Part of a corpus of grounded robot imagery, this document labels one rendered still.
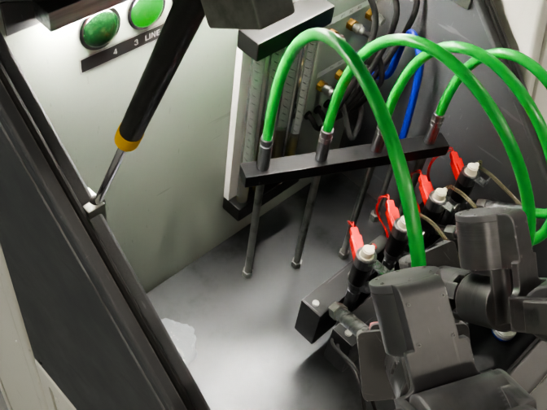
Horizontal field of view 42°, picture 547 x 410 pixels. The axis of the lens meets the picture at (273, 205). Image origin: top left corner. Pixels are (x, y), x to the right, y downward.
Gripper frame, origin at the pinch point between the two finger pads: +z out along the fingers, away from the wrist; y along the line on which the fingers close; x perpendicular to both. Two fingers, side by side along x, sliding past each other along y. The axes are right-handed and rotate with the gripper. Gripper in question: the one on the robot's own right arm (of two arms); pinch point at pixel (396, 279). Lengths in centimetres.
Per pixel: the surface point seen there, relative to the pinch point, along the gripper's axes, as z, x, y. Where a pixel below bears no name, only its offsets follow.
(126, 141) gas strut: -23.7, 34.3, 27.4
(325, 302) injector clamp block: 13.7, 4.1, -4.0
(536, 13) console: -1.0, -31.6, 27.6
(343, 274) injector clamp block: 15.7, -1.0, -2.0
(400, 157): -21.7, 10.1, 19.0
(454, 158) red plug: 13.2, -23.8, 9.3
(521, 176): -16.1, -8.7, 11.2
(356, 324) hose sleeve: -6.3, 10.8, -0.6
